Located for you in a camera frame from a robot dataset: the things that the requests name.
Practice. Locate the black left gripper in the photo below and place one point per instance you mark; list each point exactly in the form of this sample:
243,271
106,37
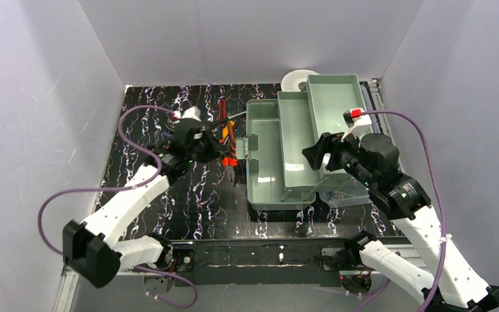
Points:
206,140

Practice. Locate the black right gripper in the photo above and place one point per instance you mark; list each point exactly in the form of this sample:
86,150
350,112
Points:
330,151

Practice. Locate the translucent lid green toolbox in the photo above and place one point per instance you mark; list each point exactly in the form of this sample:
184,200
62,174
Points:
279,177

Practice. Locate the orange black cutting pliers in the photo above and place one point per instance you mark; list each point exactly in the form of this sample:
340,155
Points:
230,161

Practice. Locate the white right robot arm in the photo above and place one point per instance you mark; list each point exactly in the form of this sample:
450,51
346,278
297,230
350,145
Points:
448,283

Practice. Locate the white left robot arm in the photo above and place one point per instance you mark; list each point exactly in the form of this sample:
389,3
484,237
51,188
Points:
93,247

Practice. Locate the orange utility knife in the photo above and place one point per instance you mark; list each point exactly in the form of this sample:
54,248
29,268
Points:
226,131

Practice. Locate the white filament spool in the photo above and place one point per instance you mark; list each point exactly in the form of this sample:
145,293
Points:
294,81

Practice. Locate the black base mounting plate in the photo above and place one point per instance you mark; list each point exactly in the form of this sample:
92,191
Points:
263,262

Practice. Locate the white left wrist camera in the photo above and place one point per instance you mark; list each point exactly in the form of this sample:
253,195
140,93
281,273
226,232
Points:
191,113

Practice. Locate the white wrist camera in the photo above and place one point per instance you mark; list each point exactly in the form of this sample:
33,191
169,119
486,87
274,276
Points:
191,113
358,123

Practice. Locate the red handle tool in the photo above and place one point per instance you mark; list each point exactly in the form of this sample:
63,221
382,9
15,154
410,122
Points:
222,109

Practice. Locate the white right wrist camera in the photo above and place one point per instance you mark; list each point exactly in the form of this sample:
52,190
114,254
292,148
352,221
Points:
358,123

